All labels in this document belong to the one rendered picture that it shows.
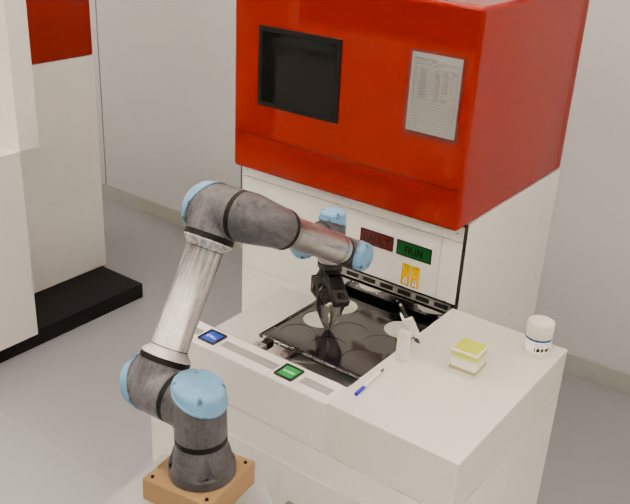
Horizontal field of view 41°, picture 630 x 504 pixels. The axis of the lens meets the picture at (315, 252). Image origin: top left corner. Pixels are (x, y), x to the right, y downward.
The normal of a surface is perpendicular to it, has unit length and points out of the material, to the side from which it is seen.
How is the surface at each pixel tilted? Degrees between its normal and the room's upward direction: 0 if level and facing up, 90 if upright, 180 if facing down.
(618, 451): 0
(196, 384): 5
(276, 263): 90
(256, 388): 90
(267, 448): 90
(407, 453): 90
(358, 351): 0
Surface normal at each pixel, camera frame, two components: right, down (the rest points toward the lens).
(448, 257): -0.60, 0.31
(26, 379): 0.05, -0.91
